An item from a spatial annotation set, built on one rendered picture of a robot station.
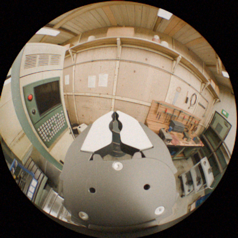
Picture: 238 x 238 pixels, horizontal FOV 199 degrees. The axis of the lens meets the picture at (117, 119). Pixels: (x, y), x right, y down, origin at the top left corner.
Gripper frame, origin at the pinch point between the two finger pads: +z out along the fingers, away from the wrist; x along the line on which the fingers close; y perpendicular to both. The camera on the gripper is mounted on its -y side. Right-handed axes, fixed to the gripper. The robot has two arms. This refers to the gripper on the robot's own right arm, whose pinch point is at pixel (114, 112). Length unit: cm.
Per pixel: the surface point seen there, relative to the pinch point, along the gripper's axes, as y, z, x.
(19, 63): -21.5, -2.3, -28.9
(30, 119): 6, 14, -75
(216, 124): 42, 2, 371
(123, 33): -108, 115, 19
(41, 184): 60, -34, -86
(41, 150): 13.4, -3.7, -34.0
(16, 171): 53, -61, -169
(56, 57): -47, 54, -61
